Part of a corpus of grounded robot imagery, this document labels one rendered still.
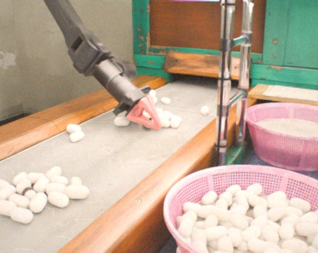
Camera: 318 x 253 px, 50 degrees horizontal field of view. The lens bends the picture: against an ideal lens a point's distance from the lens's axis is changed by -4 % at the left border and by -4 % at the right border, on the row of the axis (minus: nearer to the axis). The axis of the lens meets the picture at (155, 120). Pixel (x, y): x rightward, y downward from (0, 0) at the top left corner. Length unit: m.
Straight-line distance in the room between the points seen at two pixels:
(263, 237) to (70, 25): 0.67
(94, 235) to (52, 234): 0.08
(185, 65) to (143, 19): 0.25
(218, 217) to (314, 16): 0.80
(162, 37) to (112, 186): 0.82
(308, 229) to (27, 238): 0.38
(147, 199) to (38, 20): 2.54
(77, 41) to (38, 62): 2.13
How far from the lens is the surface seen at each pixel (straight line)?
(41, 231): 0.51
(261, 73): 1.21
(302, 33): 1.19
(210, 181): 0.60
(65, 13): 0.96
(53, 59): 2.89
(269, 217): 0.55
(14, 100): 3.21
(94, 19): 2.57
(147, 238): 0.51
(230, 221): 0.53
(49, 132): 0.84
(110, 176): 0.64
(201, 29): 1.27
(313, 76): 1.19
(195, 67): 1.22
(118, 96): 0.82
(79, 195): 0.56
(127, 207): 0.50
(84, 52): 0.86
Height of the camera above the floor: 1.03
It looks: 19 degrees down
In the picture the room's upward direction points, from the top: straight up
